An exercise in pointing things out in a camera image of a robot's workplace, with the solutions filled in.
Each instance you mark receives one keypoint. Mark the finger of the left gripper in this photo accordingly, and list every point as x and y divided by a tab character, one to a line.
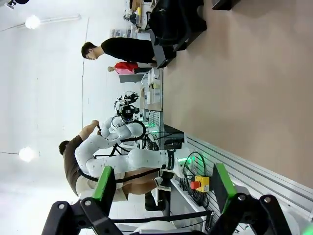
134	98
122	99

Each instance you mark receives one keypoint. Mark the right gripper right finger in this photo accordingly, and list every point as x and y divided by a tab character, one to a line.
223	188

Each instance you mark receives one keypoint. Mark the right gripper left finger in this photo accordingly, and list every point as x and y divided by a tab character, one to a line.
104	186

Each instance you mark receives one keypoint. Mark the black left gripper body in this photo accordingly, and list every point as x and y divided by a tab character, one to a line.
127	113

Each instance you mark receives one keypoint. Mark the black leather ankle shoe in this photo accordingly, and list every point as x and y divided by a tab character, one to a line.
183	8
168	28

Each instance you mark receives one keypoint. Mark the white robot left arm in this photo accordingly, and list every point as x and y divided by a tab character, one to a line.
110	164

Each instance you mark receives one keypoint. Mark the person in brown shirt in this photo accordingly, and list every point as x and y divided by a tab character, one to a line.
71	156

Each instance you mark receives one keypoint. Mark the person in black T-shirt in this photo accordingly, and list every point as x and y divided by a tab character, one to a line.
127	50

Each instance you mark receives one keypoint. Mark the black shoe stand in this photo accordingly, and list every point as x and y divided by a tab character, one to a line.
166	57
193	31
227	3

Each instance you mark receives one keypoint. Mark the cluttered white desk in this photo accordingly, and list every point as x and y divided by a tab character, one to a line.
155	90

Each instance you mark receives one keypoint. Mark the yellow emergency stop box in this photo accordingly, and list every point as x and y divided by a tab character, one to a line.
201	183

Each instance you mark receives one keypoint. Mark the mannequin in red top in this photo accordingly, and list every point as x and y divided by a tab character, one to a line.
124	68

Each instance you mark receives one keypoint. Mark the round ceiling light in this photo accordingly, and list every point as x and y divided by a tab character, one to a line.
26	154
31	22

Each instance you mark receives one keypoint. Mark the aluminium profile frame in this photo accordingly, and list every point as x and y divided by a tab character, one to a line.
244	167

